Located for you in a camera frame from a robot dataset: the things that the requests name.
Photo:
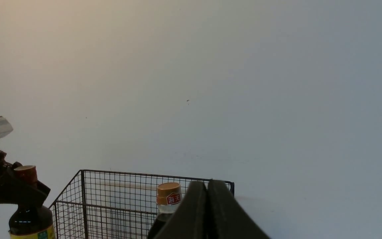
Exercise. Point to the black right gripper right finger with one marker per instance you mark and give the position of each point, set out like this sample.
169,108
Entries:
226,218

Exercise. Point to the black wire mesh rack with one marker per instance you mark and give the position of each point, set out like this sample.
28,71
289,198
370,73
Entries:
98,204

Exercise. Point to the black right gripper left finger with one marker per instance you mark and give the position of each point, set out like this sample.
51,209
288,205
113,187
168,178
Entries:
188,221

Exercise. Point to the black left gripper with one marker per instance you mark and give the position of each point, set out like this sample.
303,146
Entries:
21,189

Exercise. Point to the soy sauce bottle red label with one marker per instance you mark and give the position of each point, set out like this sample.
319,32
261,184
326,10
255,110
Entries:
30,222

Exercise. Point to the vinegar bottle beige label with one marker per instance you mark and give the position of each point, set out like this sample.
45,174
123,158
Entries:
168,198

